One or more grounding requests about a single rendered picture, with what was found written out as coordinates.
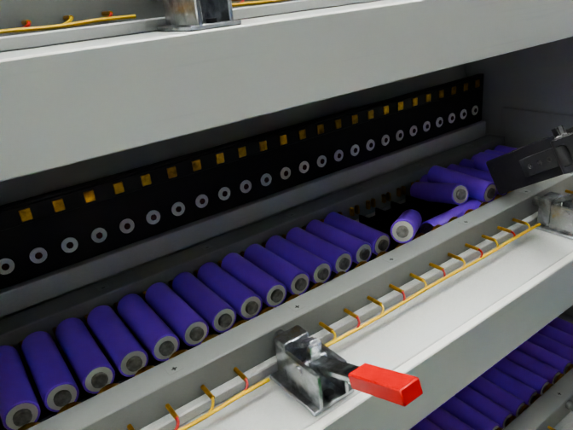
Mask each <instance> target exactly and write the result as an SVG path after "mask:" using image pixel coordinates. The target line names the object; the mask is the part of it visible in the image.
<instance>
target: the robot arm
mask: <svg viewBox="0 0 573 430"><path fill-rule="evenodd" d="M551 131H552V135H551V136H549V137H545V138H543V139H541V140H539V141H536V142H533V143H530V144H528V145H525V146H523V147H521V148H517V149H515V150H513V151H512V152H510V153H507V154H503V155H502V156H499V157H497V158H494V159H492V160H489V161H487V162H486V165H487V167H488V169H489V172H490V175H491V177H492V178H493V181H494V183H495V187H496V188H497V190H498V193H499V194H500V195H501V194H504V193H507V192H510V191H513V190H515V189H520V188H522V187H526V186H529V185H531V184H534V183H539V182H541V181H545V180H548V179H550V178H553V177H557V176H561V175H564V174H572V173H573V127H571V128H569V129H566V130H565V129H564V127H563V126H562V125H561V126H559V127H556V128H554V129H551Z"/></svg>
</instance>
